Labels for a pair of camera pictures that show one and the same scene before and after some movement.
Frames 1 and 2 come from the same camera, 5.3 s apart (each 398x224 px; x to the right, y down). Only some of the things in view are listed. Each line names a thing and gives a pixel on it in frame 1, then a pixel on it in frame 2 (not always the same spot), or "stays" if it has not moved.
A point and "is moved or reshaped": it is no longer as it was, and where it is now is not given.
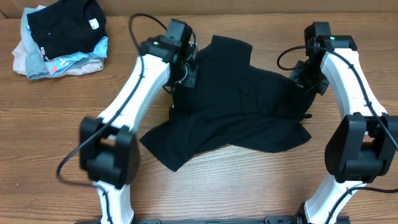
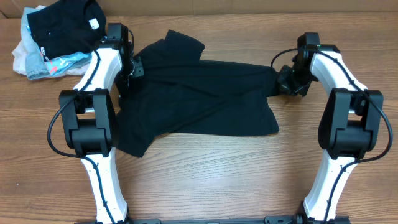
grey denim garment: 36,67 stays
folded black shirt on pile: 68,27 stays
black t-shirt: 231,101 is moved or reshaped
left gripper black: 189,80 → 125,79
